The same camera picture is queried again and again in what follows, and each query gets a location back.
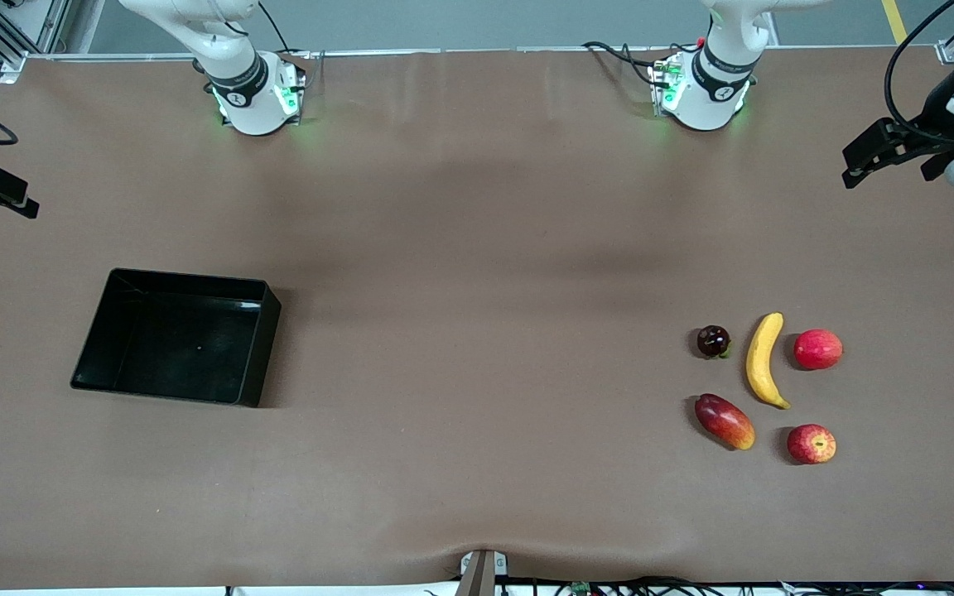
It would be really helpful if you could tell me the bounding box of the red and yellow mango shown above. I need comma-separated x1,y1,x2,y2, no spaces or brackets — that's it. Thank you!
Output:
694,393,756,451

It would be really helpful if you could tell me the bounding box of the red apple with yellow patches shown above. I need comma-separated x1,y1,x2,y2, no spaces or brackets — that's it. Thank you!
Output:
787,424,837,465

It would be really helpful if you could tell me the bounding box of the black arm base cable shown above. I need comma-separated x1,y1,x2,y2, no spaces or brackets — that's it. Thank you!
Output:
582,40,668,92
258,0,312,59

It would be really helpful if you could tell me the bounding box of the brown table mat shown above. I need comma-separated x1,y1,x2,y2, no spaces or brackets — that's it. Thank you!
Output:
0,46,954,590

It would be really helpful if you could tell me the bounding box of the black left arm base cable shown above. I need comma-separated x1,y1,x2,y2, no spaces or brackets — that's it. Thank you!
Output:
582,40,668,92

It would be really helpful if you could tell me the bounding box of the black plastic box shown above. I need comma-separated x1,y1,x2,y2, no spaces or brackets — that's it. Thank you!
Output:
70,267,282,408

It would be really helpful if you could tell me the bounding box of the black right arm base cable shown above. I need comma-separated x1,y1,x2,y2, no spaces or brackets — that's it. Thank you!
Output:
258,0,312,59

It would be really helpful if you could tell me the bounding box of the dark purple mangosteen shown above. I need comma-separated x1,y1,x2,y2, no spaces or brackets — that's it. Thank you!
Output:
696,324,732,360

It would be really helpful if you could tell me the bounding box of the yellow banana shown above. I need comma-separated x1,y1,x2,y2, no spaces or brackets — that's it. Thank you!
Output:
745,312,793,411

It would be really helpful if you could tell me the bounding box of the plain red apple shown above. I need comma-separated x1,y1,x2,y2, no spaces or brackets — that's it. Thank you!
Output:
793,329,844,371

